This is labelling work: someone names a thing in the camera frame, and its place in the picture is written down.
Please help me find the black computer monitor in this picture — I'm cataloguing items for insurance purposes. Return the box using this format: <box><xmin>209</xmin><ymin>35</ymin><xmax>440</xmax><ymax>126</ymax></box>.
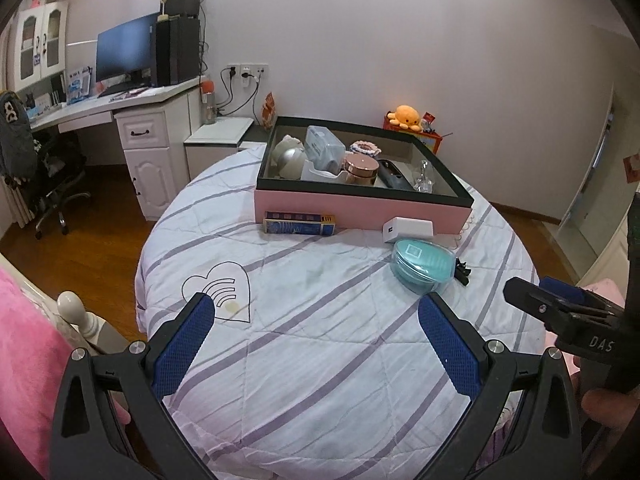
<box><xmin>95</xmin><ymin>12</ymin><xmax>161</xmax><ymax>88</ymax></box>

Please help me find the white door frame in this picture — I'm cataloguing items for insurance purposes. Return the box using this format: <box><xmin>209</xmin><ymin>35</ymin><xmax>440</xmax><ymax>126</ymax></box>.
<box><xmin>555</xmin><ymin>85</ymin><xmax>640</xmax><ymax>286</ymax></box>

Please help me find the black hair clip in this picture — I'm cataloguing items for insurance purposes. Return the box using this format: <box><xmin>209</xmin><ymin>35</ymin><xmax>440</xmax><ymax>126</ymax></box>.
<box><xmin>451</xmin><ymin>257</ymin><xmax>474</xmax><ymax>287</ymax></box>

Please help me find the striped white quilt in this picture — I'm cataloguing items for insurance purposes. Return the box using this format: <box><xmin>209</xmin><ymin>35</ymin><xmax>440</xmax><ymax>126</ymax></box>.
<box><xmin>134</xmin><ymin>142</ymin><xmax>547</xmax><ymax>480</ymax></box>

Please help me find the teal oval case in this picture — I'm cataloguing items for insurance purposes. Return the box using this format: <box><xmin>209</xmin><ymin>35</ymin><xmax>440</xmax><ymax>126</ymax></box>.
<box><xmin>390</xmin><ymin>238</ymin><xmax>456</xmax><ymax>296</ymax></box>

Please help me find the red printed storage box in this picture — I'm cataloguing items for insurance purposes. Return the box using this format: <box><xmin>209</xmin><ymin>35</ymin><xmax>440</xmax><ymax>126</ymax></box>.
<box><xmin>383</xmin><ymin>115</ymin><xmax>442</xmax><ymax>156</ymax></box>

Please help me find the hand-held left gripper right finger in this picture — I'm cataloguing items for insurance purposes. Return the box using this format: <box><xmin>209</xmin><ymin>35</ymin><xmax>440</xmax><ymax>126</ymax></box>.
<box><xmin>418</xmin><ymin>292</ymin><xmax>586</xmax><ymax>480</ymax></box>

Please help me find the pink fleece blanket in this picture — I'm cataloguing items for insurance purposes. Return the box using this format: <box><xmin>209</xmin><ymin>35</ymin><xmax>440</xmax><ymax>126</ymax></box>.
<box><xmin>0</xmin><ymin>265</ymin><xmax>132</xmax><ymax>480</ymax></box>

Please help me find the white wooden bedpost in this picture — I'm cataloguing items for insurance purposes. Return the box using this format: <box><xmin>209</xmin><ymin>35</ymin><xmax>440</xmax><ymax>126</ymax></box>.
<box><xmin>56</xmin><ymin>290</ymin><xmax>132</xmax><ymax>357</ymax></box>

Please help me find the blue and gold box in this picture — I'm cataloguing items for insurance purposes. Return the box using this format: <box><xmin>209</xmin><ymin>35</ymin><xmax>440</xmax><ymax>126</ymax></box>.
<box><xmin>263</xmin><ymin>211</ymin><xmax>336</xmax><ymax>236</ymax></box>

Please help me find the pink box with black rim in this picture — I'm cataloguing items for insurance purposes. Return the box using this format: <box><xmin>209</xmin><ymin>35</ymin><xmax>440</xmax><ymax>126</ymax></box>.
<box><xmin>253</xmin><ymin>116</ymin><xmax>475</xmax><ymax>236</ymax></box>

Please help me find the white side table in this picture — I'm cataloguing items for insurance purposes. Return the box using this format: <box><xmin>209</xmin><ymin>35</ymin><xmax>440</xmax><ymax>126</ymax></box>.
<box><xmin>183</xmin><ymin>116</ymin><xmax>256</xmax><ymax>186</ymax></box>

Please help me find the grey jacket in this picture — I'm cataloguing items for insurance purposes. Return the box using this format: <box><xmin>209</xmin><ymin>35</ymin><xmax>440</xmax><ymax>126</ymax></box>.
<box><xmin>0</xmin><ymin>91</ymin><xmax>39</xmax><ymax>179</ymax></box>

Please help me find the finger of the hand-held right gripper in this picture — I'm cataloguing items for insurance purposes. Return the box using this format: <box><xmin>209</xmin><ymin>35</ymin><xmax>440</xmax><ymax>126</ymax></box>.
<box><xmin>503</xmin><ymin>276</ymin><xmax>627</xmax><ymax>342</ymax></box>
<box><xmin>539</xmin><ymin>275</ymin><xmax>627</xmax><ymax>307</ymax></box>

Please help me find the person's right hand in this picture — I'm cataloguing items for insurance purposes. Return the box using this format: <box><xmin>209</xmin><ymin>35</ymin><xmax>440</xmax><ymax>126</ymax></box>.
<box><xmin>581</xmin><ymin>387</ymin><xmax>640</xmax><ymax>429</ymax></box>

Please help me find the white radiator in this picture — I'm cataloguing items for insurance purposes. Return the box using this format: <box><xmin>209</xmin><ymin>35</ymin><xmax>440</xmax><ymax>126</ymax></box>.
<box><xmin>0</xmin><ymin>180</ymin><xmax>36</xmax><ymax>229</ymax></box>

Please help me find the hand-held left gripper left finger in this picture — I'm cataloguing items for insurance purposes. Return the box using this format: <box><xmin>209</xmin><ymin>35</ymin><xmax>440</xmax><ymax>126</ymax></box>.
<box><xmin>49</xmin><ymin>292</ymin><xmax>221</xmax><ymax>480</ymax></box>

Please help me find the white hutch cabinet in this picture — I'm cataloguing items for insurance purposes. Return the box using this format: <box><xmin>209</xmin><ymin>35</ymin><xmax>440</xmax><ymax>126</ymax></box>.
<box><xmin>12</xmin><ymin>1</ymin><xmax>69</xmax><ymax>92</ymax></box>

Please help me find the clear plastic packet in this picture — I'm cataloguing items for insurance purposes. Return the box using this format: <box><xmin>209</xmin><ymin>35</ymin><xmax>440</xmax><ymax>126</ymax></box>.
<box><xmin>305</xmin><ymin>125</ymin><xmax>347</xmax><ymax>174</ymax></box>

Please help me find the orange patterned bag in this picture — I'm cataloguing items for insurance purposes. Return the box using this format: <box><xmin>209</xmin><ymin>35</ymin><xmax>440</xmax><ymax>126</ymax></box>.
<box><xmin>261</xmin><ymin>92</ymin><xmax>279</xmax><ymax>129</ymax></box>

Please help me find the black speaker box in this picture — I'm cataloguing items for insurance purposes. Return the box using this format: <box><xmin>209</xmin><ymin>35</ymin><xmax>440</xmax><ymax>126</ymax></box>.
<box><xmin>165</xmin><ymin>0</ymin><xmax>203</xmax><ymax>19</ymax></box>

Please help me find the white charger block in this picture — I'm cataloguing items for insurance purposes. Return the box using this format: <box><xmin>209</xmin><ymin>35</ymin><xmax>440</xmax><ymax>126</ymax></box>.
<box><xmin>383</xmin><ymin>216</ymin><xmax>435</xmax><ymax>245</ymax></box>

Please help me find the white desk with drawers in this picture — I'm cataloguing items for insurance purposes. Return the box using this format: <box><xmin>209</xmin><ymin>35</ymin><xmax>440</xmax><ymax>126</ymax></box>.
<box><xmin>27</xmin><ymin>77</ymin><xmax>206</xmax><ymax>223</ymax></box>

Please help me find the rose gold cylinder jar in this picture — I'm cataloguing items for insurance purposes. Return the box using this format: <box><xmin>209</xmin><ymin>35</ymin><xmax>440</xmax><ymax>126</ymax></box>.
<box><xmin>342</xmin><ymin>155</ymin><xmax>380</xmax><ymax>186</ymax></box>

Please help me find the black remote control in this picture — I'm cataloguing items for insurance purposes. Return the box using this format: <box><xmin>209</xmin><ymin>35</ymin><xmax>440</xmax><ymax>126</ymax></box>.
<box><xmin>376</xmin><ymin>158</ymin><xmax>415</xmax><ymax>191</ymax></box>

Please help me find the orange octopus plush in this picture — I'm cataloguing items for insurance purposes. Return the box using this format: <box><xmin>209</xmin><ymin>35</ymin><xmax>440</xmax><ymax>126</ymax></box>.
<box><xmin>389</xmin><ymin>105</ymin><xmax>421</xmax><ymax>129</ymax></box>

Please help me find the water bottle with red cap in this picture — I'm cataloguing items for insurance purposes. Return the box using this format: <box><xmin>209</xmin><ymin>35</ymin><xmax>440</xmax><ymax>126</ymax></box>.
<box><xmin>200</xmin><ymin>76</ymin><xmax>219</xmax><ymax>125</ymax></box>

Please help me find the blue printed box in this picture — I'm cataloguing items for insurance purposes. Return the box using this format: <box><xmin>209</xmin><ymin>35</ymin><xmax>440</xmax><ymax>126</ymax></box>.
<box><xmin>66</xmin><ymin>66</ymin><xmax>95</xmax><ymax>106</ymax></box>

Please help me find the clear glass bottle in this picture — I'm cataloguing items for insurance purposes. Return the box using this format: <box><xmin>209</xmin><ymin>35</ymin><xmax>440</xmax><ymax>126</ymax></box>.
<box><xmin>412</xmin><ymin>160</ymin><xmax>437</xmax><ymax>194</ymax></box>

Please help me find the black office chair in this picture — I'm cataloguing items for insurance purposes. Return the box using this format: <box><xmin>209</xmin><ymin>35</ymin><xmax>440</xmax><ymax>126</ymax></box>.
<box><xmin>27</xmin><ymin>130</ymin><xmax>94</xmax><ymax>241</ymax></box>

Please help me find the black computer tower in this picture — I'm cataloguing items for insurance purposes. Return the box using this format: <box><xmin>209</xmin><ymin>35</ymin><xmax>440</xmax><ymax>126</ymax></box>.
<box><xmin>156</xmin><ymin>17</ymin><xmax>202</xmax><ymax>87</ymax></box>

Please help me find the white cup holder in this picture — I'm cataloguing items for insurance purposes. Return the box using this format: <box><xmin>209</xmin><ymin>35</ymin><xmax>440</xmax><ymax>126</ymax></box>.
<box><xmin>300</xmin><ymin>160</ymin><xmax>351</xmax><ymax>184</ymax></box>

